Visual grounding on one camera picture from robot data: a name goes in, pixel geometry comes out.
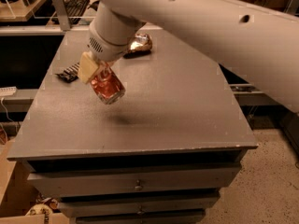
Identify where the middle grey drawer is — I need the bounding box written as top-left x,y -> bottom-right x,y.
59,190 -> 220,217

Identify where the red coke can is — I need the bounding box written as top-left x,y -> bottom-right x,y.
90,68 -> 126,105

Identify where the black snack bar wrapper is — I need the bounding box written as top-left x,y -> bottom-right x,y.
57,63 -> 79,83

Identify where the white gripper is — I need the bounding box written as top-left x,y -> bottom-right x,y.
77,23 -> 130,105

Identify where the black computer keyboard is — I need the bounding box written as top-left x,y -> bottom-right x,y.
51,0 -> 90,25

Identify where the cardboard box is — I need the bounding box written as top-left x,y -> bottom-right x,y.
0,140 -> 70,224

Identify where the white power strip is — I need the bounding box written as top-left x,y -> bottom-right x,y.
0,87 -> 17,97

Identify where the bottom grey drawer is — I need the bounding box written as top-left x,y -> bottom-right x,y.
76,209 -> 206,224

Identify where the grey drawer cabinet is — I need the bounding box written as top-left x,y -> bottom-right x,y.
7,27 -> 259,224

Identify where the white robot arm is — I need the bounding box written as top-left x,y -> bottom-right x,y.
78,0 -> 299,113

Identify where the crushed silver can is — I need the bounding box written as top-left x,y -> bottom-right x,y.
126,33 -> 152,56

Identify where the left metal bracket post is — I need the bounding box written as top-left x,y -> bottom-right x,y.
52,0 -> 71,31

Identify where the top grey drawer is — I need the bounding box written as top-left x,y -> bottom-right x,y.
28,163 -> 241,198

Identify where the grey drawer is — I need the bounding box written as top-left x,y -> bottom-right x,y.
59,190 -> 220,217
28,163 -> 241,198
76,209 -> 206,224

